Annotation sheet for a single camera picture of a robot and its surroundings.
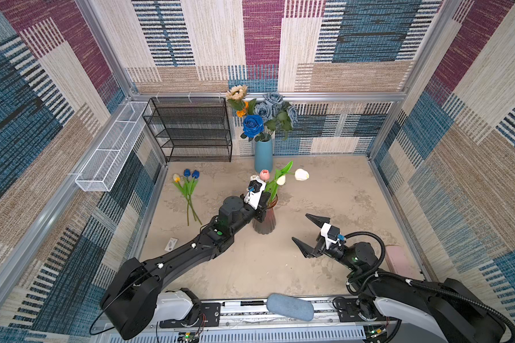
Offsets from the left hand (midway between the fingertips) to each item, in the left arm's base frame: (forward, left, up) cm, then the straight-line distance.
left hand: (270, 191), depth 76 cm
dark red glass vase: (+2, -1, -28) cm, 28 cm away
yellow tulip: (+25, +45, -23) cm, 56 cm away
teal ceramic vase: (+29, +1, -11) cm, 31 cm away
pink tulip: (+3, +2, +5) cm, 6 cm away
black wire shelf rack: (+45, +38, -8) cm, 60 cm away
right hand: (-11, -10, -5) cm, 16 cm away
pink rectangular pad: (-18, -49, -23) cm, 57 cm away
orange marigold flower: (+36, +11, +7) cm, 39 cm away
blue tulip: (+20, +39, -25) cm, 51 cm away
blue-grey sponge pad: (-32, -6, -22) cm, 39 cm away
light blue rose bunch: (+34, -4, +9) cm, 35 cm away
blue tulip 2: (+28, +36, -23) cm, 51 cm away
